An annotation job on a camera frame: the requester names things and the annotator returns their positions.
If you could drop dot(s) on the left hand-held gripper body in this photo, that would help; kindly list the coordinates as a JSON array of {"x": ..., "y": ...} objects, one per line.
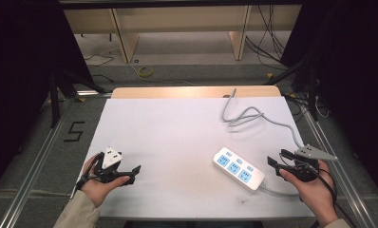
[{"x": 111, "y": 157}]

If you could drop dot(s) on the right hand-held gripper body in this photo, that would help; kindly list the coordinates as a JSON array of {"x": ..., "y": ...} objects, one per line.
[{"x": 307, "y": 169}]

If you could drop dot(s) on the white power strip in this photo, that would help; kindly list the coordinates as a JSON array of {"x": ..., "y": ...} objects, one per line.
[{"x": 237, "y": 169}]

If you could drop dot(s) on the person's right hand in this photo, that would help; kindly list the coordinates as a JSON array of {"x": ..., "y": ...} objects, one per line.
[{"x": 317, "y": 196}]

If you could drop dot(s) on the person's left hand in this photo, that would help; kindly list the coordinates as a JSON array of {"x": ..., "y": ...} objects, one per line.
[{"x": 98, "y": 190}]

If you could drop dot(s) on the white table cover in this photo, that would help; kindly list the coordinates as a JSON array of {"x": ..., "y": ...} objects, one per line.
[{"x": 177, "y": 139}]

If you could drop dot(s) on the black metal stand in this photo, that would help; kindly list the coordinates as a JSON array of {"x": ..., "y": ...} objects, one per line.
[
  {"x": 312, "y": 88},
  {"x": 54, "y": 101}
]

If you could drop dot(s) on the wooden table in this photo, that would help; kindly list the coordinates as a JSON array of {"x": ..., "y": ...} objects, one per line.
[{"x": 184, "y": 91}]

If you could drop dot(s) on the yellow tape roll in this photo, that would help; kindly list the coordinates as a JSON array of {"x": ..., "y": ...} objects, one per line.
[{"x": 145, "y": 71}]

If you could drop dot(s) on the black curtain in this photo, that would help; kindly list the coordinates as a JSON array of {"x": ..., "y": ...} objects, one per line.
[
  {"x": 355, "y": 69},
  {"x": 22, "y": 63}
]

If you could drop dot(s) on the aluminium rail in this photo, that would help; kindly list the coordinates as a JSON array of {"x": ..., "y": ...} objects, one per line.
[
  {"x": 32, "y": 171},
  {"x": 339, "y": 164}
]

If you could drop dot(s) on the wooden desk frame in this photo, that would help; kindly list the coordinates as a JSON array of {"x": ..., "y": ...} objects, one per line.
[{"x": 127, "y": 41}]

